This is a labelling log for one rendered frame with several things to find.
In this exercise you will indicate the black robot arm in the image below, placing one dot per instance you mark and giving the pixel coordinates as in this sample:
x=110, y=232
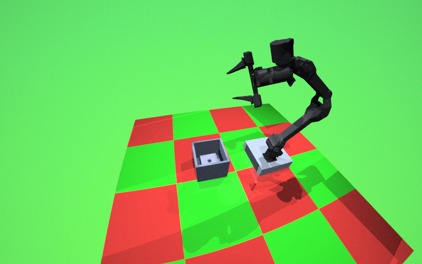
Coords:
x=283, y=56

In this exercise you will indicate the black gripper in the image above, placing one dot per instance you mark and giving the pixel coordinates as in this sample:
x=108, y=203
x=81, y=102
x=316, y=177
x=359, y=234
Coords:
x=263, y=77

